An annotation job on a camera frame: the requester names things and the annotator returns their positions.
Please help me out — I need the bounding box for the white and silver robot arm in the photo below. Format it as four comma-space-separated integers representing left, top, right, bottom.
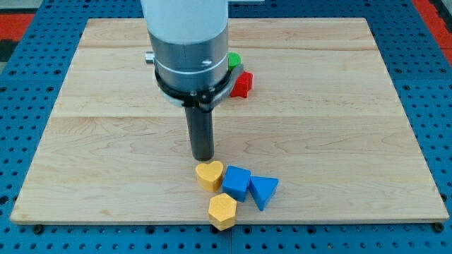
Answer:
141, 0, 244, 112

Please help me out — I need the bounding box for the yellow hexagon block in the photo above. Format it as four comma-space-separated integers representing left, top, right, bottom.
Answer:
208, 193, 237, 231

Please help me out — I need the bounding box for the light wooden board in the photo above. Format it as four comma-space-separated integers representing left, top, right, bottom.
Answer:
11, 18, 449, 225

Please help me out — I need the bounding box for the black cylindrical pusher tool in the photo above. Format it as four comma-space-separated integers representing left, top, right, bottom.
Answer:
185, 107, 214, 162

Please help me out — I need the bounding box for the red star block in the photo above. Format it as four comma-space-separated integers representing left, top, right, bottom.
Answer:
230, 71, 254, 98

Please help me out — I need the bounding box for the yellow heart block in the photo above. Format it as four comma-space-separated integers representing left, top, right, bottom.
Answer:
196, 161, 223, 192

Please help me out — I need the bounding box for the blue cube block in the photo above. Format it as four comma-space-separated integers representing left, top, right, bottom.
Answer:
222, 165, 251, 202

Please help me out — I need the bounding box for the green cylinder block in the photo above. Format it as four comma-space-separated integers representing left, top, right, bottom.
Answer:
228, 52, 242, 71

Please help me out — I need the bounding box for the blue triangle block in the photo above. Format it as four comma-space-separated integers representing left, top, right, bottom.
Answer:
249, 176, 279, 211

